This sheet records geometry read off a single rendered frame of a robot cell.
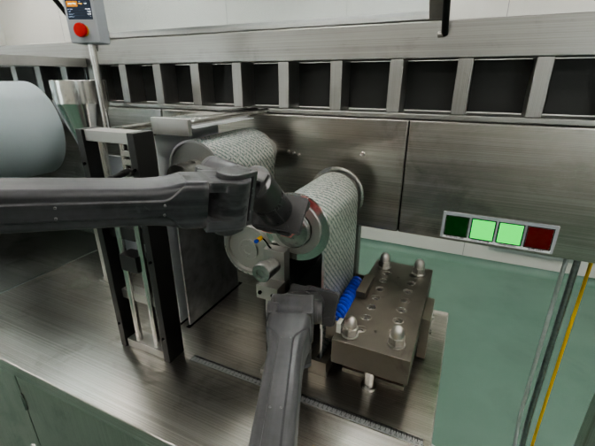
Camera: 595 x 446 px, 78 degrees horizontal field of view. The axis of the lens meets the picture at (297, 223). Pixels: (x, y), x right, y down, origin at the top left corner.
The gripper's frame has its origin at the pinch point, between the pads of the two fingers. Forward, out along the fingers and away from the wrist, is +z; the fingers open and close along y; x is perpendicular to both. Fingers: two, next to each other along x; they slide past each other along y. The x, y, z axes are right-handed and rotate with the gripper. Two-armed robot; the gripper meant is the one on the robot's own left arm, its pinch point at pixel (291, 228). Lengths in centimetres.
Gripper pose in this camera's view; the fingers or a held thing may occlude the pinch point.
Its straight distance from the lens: 70.9
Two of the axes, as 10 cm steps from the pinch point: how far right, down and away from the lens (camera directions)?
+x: 3.0, -9.1, 2.8
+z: 2.8, 3.6, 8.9
